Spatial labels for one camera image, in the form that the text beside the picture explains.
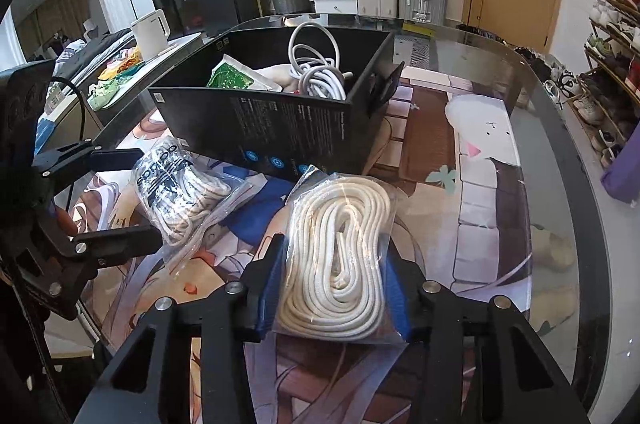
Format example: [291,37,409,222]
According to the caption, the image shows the shoes on floor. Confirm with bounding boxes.
[515,47,581,110]

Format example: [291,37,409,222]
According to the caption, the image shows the pastel folded clothes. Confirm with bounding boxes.
[87,47,147,111]

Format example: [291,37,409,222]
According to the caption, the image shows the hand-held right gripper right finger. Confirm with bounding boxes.
[387,249,591,424]

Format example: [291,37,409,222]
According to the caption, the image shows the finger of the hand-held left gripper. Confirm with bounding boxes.
[32,143,146,177]
[50,224,163,277]

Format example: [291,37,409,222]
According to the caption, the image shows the person's left hand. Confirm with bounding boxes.
[52,207,80,237]

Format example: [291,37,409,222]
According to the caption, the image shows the bagged plain white rope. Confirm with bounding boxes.
[270,164,411,347]

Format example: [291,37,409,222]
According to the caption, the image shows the wooden shoe rack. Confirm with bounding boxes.
[570,0,640,170]

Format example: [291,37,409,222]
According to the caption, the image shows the green white plastic packet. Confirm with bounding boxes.
[206,53,283,92]

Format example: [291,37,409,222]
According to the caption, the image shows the white coiled cable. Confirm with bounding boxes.
[287,22,353,101]

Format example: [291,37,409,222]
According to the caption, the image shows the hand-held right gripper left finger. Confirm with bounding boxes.
[75,231,288,424]

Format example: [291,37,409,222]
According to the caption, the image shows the black cable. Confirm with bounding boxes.
[50,76,85,145]

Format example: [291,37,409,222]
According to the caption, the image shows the white kettle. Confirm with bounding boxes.
[131,9,171,61]

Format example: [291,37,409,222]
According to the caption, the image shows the black cardboard box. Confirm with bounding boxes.
[147,24,406,180]

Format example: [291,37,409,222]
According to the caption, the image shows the beige slipper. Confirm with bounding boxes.
[529,224,577,274]

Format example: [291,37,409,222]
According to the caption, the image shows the dark garment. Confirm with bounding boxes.
[52,29,136,78]

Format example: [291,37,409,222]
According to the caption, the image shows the bagged rope with black print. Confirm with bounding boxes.
[131,137,268,265]

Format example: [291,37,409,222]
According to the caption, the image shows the printed table mat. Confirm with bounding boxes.
[45,64,531,424]

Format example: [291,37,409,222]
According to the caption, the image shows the purple yoga mat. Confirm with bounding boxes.
[600,129,640,205]

